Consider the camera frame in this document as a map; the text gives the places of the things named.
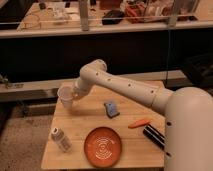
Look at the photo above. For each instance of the orange carrot toy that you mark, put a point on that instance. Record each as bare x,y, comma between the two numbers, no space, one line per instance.
139,123

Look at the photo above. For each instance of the wooden table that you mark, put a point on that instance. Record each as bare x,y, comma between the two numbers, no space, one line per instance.
89,113

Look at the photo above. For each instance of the blue grey sponge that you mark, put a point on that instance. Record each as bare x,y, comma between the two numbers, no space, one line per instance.
111,109

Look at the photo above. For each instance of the orange round plate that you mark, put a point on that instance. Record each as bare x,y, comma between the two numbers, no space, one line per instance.
103,147

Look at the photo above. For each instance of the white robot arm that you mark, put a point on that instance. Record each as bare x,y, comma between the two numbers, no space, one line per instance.
188,115

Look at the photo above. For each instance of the black rectangular box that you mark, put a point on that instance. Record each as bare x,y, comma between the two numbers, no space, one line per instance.
154,135

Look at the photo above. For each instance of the black bag on bench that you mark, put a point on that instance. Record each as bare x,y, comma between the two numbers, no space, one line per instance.
112,17

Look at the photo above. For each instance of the red tool on bench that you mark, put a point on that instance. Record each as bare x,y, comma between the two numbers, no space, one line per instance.
135,13

